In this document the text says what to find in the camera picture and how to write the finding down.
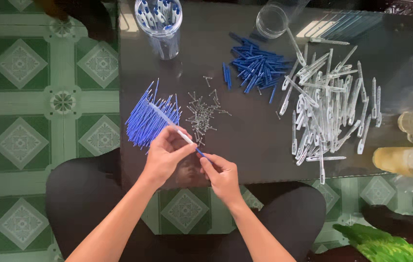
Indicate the person's right hand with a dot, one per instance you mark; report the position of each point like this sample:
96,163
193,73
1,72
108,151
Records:
224,182

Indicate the person's left hand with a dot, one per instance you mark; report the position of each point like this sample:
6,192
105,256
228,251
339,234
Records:
162,156

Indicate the blue pen refill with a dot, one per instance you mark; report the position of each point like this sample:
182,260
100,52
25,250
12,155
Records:
202,153

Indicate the clear pen barrel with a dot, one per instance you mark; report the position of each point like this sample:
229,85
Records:
166,118

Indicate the pile of blue refills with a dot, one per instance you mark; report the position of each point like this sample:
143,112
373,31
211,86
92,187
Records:
144,123

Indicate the pile of metal springs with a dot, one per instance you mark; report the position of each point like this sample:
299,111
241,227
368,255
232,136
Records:
202,116

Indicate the person's black trousers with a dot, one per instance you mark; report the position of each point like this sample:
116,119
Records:
82,203

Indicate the pile of blue pen tips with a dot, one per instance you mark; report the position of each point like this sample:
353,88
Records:
257,67

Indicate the heap of clear barrels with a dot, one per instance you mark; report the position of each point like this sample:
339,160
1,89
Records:
323,109

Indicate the clear jar of finished pens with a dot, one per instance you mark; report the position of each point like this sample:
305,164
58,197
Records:
159,22

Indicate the black object on floor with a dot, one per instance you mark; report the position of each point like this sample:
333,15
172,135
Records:
82,18

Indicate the empty clear plastic jar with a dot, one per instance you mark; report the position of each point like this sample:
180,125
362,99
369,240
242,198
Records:
272,20

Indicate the green leaf-print cloth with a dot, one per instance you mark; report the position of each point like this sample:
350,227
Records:
385,245

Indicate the dark brown bag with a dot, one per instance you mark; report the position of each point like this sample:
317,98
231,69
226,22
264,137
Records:
399,222

